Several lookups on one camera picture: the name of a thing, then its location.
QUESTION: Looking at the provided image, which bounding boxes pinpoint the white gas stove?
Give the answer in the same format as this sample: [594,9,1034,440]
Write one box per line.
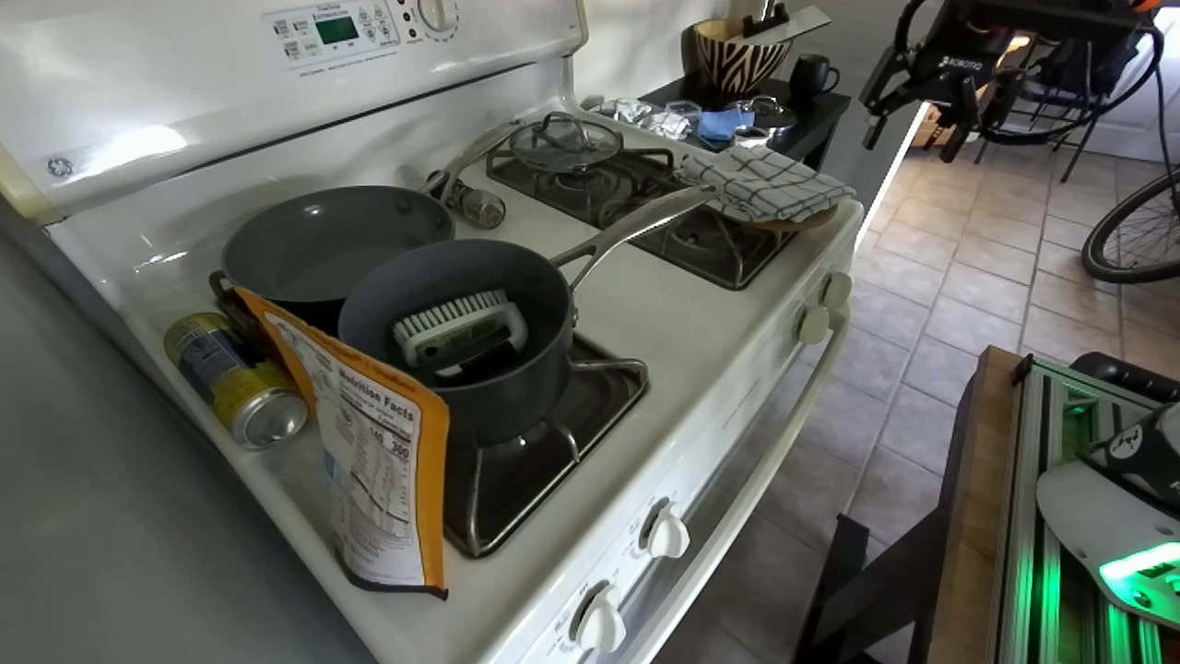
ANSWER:
[0,0,870,664]

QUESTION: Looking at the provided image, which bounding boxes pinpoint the white oven door handle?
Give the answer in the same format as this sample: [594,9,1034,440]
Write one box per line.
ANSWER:
[611,315,854,641]

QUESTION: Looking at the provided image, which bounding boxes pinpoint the white rounded device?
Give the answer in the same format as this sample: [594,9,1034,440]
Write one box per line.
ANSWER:
[1034,457,1180,629]

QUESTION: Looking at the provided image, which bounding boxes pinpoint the white green scrub brush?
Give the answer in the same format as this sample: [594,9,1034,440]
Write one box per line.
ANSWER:
[386,286,530,379]

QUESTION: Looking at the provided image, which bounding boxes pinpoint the bicycle wheel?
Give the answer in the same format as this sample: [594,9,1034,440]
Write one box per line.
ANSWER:
[1082,168,1180,286]

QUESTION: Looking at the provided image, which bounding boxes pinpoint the white stove knob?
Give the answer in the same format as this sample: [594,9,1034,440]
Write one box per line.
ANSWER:
[795,301,838,346]
[567,581,632,656]
[818,269,855,312]
[634,492,695,565]

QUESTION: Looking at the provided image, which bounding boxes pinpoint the dark grey saucepan steel handle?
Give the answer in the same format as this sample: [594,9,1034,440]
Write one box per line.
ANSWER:
[335,179,715,453]

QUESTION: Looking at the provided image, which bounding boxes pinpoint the orange dried mango bag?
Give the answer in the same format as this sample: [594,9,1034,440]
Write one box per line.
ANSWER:
[234,283,453,599]

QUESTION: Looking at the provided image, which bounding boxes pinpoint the black burner grate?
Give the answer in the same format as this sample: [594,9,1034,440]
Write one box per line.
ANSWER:
[482,109,695,231]
[443,334,654,561]
[632,197,806,295]

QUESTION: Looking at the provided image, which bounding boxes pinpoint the clear glass jar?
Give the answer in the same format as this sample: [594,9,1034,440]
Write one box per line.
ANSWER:
[658,99,706,143]

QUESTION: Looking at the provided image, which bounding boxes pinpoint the black metal chair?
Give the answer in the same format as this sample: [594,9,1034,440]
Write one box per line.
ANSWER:
[972,69,1160,183]

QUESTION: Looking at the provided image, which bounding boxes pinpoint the blue small object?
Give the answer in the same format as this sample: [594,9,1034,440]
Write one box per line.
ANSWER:
[695,105,755,152]

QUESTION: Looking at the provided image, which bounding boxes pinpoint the black stand legs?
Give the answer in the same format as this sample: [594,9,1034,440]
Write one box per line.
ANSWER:
[790,508,953,664]

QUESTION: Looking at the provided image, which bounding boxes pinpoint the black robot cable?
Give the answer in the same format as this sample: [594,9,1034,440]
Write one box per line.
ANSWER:
[972,23,1165,148]

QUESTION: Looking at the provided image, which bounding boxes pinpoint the black flat box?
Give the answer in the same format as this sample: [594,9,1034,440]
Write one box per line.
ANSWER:
[1067,350,1180,409]

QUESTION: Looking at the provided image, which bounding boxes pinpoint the aluminium rail frame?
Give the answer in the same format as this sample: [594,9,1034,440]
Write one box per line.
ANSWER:
[1000,352,1180,664]

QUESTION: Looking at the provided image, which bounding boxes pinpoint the light wooden box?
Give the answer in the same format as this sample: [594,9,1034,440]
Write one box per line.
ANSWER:
[914,105,978,159]

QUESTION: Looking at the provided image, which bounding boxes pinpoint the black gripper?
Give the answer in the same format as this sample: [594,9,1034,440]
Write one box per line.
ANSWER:
[861,31,990,152]

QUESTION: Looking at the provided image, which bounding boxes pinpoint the yellow blue drink can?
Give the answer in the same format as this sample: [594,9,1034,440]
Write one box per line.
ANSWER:
[162,309,314,453]

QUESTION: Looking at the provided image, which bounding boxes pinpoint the clear drinking glass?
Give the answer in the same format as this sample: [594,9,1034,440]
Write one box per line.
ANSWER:
[749,90,797,140]

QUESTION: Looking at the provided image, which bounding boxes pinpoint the zebra pattern bowl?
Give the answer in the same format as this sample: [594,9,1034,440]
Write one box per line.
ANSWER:
[683,14,797,99]

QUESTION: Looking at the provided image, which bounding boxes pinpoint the grey flat utensil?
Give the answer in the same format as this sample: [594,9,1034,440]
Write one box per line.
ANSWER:
[740,0,834,49]

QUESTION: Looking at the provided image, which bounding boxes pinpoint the grey frying pan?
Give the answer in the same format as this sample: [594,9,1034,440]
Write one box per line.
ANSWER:
[222,116,529,309]

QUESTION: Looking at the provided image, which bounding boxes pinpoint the brown wooden board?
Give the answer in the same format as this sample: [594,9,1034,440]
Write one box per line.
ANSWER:
[927,346,1035,664]

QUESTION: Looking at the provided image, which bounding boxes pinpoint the crumpled silver foil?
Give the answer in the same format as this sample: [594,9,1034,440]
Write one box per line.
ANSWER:
[582,90,658,130]

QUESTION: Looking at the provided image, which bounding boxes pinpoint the black cap with logo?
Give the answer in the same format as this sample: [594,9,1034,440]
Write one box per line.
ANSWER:
[1086,403,1180,511]

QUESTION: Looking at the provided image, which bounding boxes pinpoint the black mug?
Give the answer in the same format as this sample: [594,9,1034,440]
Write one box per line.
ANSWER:
[787,50,846,120]

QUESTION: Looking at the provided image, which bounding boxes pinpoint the white checked kitchen towel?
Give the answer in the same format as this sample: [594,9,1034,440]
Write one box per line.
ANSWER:
[673,140,855,231]

